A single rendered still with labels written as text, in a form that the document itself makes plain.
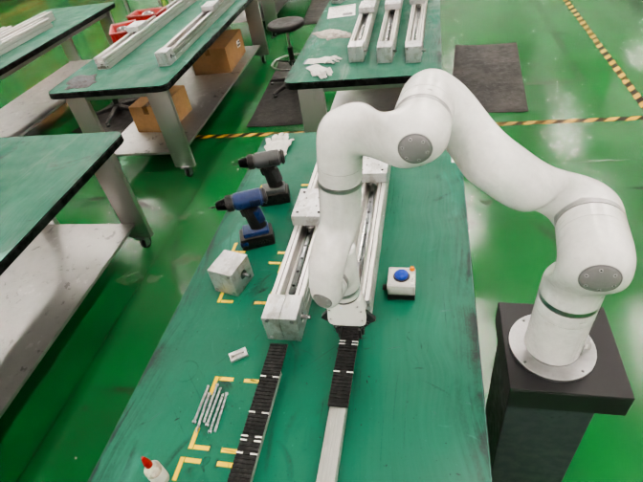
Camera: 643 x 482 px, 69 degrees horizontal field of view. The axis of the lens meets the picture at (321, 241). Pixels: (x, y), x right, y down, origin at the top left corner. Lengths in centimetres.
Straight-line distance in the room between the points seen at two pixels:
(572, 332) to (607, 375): 17
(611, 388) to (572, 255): 42
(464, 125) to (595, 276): 33
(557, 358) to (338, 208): 60
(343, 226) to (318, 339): 46
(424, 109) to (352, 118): 14
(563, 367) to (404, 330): 40
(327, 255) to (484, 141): 39
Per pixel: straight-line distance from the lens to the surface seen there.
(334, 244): 99
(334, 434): 116
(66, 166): 268
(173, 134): 360
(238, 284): 150
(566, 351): 117
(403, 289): 137
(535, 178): 87
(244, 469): 117
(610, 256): 89
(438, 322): 136
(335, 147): 86
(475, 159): 85
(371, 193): 172
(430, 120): 74
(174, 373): 141
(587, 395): 121
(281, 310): 131
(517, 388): 118
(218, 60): 497
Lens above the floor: 184
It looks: 41 degrees down
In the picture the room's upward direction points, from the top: 10 degrees counter-clockwise
